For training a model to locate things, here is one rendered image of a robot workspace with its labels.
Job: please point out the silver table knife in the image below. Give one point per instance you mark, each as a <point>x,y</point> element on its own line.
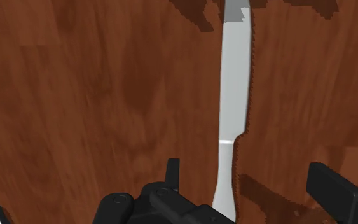
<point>235,77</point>

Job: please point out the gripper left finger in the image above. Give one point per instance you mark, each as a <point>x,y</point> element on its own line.
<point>163,198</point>

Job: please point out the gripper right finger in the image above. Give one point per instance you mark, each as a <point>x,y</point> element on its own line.
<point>336,189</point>

